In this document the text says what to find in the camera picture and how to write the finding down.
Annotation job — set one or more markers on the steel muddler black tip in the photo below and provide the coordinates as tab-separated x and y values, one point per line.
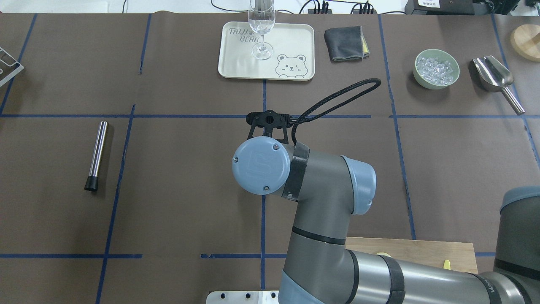
92	180

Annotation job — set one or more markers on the steel ice scoop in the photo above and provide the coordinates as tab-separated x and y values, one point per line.
495	77

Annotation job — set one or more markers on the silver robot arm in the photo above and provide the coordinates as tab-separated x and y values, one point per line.
319	268

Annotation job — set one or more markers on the wooden cup tree stand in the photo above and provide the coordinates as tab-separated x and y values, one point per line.
525	40

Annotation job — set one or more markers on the cream bear tray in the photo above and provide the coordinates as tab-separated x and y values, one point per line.
292	47

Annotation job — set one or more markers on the grey folded cloth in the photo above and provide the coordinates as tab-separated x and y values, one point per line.
346	43

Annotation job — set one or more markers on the clear wine glass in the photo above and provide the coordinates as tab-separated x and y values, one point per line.
261	18

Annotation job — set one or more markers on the black power strip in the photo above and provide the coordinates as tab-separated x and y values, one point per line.
347	7

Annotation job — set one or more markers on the green bowl of ice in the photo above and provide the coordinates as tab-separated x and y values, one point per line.
435	69

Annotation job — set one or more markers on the yellow plastic knife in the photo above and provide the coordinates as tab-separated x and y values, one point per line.
447	264

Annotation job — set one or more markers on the bamboo cutting board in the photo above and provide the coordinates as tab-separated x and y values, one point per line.
431	253

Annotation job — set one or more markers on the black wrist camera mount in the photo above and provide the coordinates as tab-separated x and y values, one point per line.
268	121

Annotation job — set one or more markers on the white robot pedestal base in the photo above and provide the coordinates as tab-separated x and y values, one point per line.
243	297

